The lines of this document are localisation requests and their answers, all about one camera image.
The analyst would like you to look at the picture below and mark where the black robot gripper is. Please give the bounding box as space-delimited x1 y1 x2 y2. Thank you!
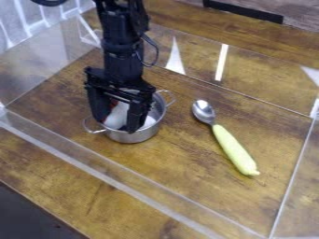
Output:
84 40 156 134

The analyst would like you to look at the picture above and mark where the red and white toy mushroom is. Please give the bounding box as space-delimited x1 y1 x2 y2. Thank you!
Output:
103 101 158 131

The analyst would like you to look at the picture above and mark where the small silver pot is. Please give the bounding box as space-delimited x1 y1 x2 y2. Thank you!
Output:
83 90 176 144

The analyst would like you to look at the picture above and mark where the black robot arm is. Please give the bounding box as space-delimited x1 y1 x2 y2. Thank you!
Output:
84 0 156 134

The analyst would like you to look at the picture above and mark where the black bar on table edge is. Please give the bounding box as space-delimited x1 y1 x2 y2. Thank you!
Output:
202 0 284 24

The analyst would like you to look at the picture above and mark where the spoon with yellow handle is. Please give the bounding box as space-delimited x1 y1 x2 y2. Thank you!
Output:
192 100 260 176

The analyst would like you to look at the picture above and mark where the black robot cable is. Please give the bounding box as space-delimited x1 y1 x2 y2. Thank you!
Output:
136 32 160 68

